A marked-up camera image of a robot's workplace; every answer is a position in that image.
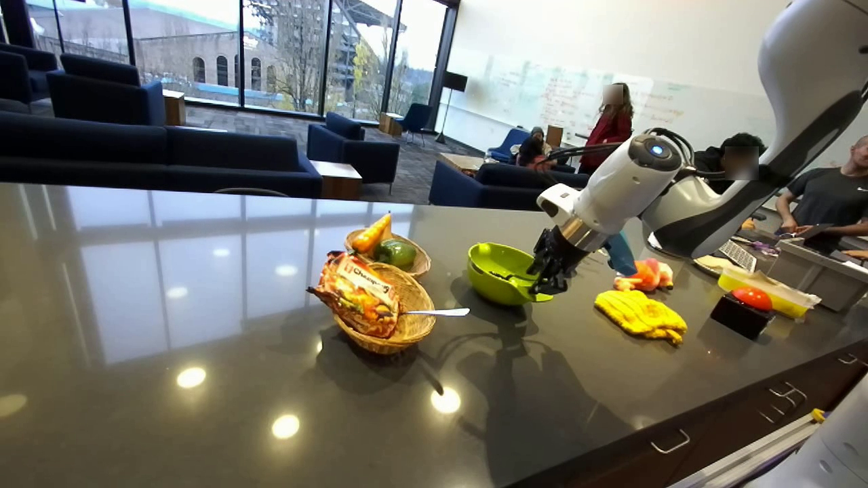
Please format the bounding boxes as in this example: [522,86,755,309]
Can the person in black clothes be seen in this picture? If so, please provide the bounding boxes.
[694,130,771,184]

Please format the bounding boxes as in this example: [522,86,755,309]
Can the small wooden table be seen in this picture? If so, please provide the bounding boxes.
[159,86,187,127]

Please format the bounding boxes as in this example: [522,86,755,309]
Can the black speaker on stand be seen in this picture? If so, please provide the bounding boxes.
[436,67,473,138]

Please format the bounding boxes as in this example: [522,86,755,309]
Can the green toy fruit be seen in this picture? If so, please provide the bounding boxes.
[376,236,420,271]

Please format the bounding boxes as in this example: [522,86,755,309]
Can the dark blue armchair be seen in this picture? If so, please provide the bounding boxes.
[306,111,401,184]
[43,51,169,127]
[398,100,435,135]

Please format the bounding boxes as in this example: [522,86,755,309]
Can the red ball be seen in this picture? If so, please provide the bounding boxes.
[729,286,777,318]

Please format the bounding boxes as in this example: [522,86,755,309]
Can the small wicker basket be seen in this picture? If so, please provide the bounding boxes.
[341,225,435,279]

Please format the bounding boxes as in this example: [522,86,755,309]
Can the bright blue armchair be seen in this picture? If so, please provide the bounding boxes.
[486,123,535,165]

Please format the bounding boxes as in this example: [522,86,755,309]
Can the yellow toy fruit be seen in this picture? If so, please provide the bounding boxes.
[351,213,397,260]

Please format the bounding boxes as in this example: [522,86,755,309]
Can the low side table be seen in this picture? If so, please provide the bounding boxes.
[306,158,367,202]

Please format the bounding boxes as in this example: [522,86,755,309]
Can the white paper stack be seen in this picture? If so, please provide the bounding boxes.
[668,377,868,488]

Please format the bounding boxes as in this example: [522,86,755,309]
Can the yellow plastic container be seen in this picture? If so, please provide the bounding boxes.
[717,265,825,324]

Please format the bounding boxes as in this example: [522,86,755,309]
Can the grey bin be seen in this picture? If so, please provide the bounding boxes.
[758,236,868,316]

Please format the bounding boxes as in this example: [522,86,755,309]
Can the yellow cloth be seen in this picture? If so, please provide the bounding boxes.
[591,288,688,347]

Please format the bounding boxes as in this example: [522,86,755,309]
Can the short dark blue sofa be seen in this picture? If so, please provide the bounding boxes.
[425,161,591,214]

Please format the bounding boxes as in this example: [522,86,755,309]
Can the pink orange plush toy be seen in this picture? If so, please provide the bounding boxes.
[611,255,679,295]

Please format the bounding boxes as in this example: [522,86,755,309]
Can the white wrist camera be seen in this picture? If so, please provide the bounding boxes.
[538,183,580,221]

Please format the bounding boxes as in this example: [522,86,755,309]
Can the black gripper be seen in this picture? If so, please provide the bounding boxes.
[526,225,591,295]

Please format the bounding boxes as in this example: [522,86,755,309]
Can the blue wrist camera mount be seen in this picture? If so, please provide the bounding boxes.
[602,231,640,279]

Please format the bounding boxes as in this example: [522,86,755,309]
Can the lime green bowl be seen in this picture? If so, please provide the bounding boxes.
[463,240,555,309]

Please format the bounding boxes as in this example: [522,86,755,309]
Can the woman in red top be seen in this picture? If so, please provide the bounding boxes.
[579,78,635,176]

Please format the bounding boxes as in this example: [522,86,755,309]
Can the man in dark shirt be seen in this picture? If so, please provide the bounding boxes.
[777,134,868,255]

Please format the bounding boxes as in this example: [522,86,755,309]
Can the silver spoon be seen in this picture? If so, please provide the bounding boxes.
[401,303,473,320]

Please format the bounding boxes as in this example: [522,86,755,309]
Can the white label card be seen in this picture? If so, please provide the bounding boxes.
[713,236,760,276]

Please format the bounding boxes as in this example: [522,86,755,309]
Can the seated person pink top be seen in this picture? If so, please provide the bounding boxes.
[515,126,555,173]

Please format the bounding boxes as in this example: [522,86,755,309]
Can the large wicker basket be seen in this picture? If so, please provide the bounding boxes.
[322,255,439,359]

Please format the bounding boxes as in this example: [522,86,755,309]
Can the toy sandwich food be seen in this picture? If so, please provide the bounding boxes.
[306,250,401,341]

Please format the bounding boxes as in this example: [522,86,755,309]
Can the long dark blue sofa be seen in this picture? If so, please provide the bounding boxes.
[0,105,322,202]

